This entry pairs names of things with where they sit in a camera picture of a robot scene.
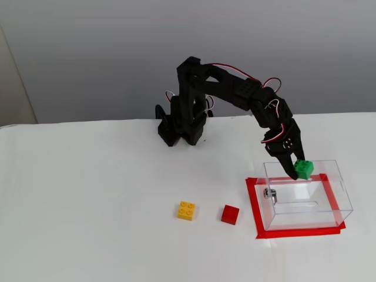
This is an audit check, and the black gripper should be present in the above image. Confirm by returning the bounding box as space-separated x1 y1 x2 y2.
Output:
260 98 306 181

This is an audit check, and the green lego brick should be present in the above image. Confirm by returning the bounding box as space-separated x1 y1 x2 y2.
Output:
293 159 315 180

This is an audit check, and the silver metal box lock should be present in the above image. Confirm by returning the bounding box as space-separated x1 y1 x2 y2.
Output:
263 187 278 204

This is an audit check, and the transparent plastic box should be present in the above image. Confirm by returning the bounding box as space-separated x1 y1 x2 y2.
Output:
255 159 354 233

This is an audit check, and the red lego brick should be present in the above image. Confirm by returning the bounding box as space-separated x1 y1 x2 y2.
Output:
220 204 240 226

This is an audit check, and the yellow lego brick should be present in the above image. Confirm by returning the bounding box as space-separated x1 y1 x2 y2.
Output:
177 200 198 222

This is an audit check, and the black table clamp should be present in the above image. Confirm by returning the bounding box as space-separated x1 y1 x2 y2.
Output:
155 104 170 126

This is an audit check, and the red white gripper cable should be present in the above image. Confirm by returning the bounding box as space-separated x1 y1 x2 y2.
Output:
264 99 291 145

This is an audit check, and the red tape frame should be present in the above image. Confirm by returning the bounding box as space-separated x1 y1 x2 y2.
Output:
245 173 347 240

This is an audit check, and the red white wrist cable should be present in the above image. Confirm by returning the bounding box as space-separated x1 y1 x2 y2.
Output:
262 77 283 92

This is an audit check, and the red white arm cable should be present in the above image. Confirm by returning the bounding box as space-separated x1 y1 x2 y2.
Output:
210 62 261 83

